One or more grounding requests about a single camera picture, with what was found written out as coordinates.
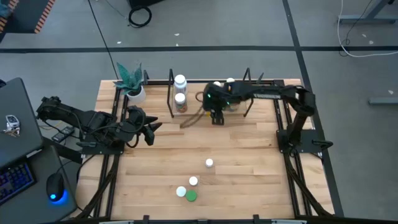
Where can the key fob with keys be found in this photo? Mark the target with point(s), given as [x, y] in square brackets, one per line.
[12, 123]

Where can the green bottle green cap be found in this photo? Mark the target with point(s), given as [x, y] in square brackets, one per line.
[191, 196]

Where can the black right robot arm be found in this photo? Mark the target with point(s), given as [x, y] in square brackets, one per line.
[267, 91]

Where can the pink bottle white cap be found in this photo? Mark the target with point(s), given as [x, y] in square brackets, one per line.
[193, 180]

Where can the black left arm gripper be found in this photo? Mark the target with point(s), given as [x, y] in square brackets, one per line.
[138, 119]

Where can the black computer mouse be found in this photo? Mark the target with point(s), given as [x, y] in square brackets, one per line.
[55, 186]

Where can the gray lower desk panel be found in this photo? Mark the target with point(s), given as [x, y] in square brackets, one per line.
[34, 211]

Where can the potted plant white pot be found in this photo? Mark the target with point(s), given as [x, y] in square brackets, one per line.
[136, 95]

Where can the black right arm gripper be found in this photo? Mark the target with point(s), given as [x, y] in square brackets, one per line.
[216, 99]

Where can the tall white medicine bottle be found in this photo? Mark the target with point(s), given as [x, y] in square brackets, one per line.
[180, 81]

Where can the black mat orange stripes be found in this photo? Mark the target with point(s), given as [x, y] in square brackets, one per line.
[28, 15]

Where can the amber bottle yellow cap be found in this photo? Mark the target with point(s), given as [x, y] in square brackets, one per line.
[234, 108]

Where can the gray metal desk foot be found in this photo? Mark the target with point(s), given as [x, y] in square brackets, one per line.
[367, 19]
[384, 100]

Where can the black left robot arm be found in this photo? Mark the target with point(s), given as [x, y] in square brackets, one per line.
[93, 119]

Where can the black equipment box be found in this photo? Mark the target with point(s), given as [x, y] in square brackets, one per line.
[146, 2]

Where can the black power adapter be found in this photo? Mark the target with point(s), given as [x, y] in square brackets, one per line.
[63, 133]

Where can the black table clamp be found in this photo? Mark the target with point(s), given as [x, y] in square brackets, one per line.
[256, 219]
[145, 219]

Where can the clear gummy bottle white cap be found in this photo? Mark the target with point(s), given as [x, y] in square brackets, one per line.
[180, 101]

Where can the person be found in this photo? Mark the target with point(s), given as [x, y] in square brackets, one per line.
[3, 11]

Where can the small white bottle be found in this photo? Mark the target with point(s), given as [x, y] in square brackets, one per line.
[209, 162]

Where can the black aluminium table frame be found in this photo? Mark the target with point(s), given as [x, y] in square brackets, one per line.
[157, 82]

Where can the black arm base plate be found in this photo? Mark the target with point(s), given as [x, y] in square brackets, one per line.
[306, 150]
[93, 150]

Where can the black backlit keyboard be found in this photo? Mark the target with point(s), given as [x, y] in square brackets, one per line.
[15, 182]

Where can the black desk crossbar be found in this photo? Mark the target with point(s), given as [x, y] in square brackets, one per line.
[62, 151]

